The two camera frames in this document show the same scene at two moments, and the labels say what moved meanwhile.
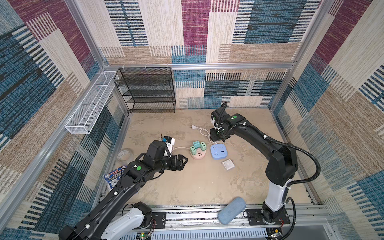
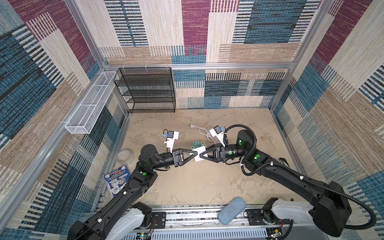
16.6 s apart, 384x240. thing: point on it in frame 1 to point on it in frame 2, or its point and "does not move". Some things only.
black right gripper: [213, 136] to [220, 153]
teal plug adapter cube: [196, 144] does not move
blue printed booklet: [113, 176] does not move
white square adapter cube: [228, 164] to [199, 150]
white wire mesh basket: [84, 118] does not move
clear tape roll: [125, 155] does not move
